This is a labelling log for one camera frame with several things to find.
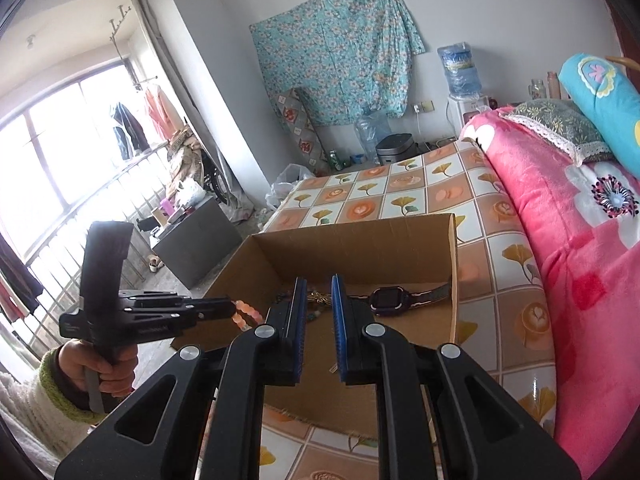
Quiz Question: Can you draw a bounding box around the clear plastic bag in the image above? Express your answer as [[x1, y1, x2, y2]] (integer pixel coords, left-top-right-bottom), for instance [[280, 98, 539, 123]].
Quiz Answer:
[[265, 162, 316, 211]]

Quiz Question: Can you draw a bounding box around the multicolour bead bracelet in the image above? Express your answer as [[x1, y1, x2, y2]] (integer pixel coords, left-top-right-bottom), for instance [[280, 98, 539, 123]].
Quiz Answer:
[[272, 287, 333, 323]]

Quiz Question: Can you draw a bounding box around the red diamond pattern cushion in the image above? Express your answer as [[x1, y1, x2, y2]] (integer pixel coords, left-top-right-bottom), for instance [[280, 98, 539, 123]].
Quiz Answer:
[[272, 87, 333, 176]]

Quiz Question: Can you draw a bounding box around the large window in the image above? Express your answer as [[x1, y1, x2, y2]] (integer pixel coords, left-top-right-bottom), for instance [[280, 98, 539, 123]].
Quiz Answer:
[[0, 60, 151, 261]]

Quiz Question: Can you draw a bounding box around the table with patterned cloth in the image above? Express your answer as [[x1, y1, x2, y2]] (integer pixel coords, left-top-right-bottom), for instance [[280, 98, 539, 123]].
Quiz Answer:
[[260, 140, 558, 480]]

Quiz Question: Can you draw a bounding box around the pink hanging garment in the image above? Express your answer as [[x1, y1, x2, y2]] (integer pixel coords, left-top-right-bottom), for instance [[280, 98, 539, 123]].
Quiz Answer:
[[144, 85, 176, 143]]

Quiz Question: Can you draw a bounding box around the person's left forearm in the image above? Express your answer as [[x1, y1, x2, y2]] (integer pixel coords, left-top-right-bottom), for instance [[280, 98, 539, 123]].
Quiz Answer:
[[0, 347, 103, 471]]

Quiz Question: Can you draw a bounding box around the blue cartoon pillow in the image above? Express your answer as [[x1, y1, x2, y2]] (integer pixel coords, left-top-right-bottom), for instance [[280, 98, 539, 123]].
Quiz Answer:
[[558, 51, 640, 178]]

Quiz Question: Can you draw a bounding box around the grey cabinet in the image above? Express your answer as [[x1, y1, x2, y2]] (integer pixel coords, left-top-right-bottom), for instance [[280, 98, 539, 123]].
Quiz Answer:
[[150, 195, 244, 288]]

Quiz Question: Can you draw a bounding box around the person's left hand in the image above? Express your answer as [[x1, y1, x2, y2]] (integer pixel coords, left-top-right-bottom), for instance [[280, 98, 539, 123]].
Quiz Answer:
[[57, 339, 139, 398]]

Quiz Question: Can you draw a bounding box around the metal coat stand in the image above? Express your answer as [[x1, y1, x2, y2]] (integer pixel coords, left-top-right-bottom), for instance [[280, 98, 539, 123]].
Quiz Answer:
[[109, 4, 158, 91]]

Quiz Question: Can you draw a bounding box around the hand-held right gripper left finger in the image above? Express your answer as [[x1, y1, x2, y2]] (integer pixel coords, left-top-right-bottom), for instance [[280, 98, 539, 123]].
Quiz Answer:
[[54, 276, 308, 480]]

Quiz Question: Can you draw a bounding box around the metal window railing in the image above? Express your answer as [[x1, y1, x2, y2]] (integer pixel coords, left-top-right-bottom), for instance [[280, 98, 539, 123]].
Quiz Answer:
[[0, 142, 173, 361]]

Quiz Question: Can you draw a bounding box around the white water dispenser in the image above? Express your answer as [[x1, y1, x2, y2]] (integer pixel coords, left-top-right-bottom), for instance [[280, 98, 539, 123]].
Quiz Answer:
[[446, 94, 493, 140]]

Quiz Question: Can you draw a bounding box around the pink floral blanket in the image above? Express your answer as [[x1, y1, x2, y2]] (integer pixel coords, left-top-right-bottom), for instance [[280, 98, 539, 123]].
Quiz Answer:
[[459, 106, 640, 478]]

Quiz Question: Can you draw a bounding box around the teal floral cloth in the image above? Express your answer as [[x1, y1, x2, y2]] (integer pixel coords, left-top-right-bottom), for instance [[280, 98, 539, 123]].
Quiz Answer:
[[249, 0, 427, 126]]

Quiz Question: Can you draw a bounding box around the blue water jug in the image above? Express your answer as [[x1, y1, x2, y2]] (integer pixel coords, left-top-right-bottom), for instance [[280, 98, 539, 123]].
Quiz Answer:
[[437, 42, 482, 98]]

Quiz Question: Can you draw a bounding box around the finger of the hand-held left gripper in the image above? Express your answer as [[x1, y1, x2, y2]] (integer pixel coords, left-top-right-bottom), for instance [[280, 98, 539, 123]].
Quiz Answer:
[[126, 306, 236, 323], [119, 290, 236, 313]]

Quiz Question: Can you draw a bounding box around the purple smartwatch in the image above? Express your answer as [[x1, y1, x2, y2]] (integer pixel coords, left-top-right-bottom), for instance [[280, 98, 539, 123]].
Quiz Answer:
[[350, 282, 451, 317]]

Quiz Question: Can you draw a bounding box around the dark rice cooker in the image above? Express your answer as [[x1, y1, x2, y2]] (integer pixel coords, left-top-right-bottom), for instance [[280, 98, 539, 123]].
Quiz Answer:
[[375, 132, 420, 166]]

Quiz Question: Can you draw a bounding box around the dark hanging jacket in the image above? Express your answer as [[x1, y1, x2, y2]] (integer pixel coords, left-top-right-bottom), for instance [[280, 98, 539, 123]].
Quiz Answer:
[[112, 102, 150, 161]]

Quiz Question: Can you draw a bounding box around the pile of clothes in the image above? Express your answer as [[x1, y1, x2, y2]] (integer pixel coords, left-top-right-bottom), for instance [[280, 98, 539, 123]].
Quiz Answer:
[[166, 127, 206, 191]]

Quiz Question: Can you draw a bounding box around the empty clear water jug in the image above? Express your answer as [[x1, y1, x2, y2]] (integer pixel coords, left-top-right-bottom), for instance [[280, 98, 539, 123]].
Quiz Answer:
[[355, 110, 393, 166]]

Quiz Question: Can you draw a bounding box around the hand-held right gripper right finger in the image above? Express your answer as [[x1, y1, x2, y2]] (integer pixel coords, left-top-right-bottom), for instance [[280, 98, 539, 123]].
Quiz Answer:
[[331, 274, 583, 480]]

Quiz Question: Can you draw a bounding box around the white plastic bag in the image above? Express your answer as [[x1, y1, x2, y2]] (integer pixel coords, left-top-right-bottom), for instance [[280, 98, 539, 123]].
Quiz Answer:
[[175, 182, 207, 207]]

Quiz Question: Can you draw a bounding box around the brown cardboard box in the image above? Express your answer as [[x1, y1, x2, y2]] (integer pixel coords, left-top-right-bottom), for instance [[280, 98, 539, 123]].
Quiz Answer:
[[170, 212, 460, 441]]

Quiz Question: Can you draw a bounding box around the pink bead bracelet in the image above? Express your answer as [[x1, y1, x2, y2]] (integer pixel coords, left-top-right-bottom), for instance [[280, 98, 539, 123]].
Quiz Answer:
[[230, 299, 264, 332]]

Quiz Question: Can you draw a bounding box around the dark hanging cloth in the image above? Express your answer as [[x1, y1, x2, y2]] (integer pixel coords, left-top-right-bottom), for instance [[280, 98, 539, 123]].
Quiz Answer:
[[0, 232, 43, 321]]

